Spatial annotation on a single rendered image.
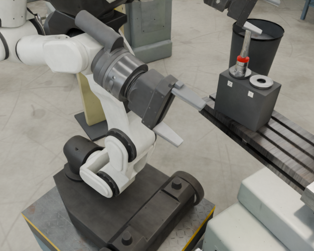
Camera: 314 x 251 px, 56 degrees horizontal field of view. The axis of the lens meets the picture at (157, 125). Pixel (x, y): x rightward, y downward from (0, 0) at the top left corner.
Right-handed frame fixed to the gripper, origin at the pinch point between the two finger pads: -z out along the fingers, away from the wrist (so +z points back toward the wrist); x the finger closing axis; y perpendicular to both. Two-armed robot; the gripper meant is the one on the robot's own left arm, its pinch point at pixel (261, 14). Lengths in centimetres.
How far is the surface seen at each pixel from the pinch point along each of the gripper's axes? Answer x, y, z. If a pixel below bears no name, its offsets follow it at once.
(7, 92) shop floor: -216, 44, 181
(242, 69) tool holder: -28.3, 9.4, -5.5
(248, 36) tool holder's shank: -15.7, 11.9, -0.6
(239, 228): -58, -38, -33
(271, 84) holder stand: -26.0, 6.5, -17.7
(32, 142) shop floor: -187, 1, 110
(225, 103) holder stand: -44.3, 4.1, -6.6
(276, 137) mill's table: -42, -2, -31
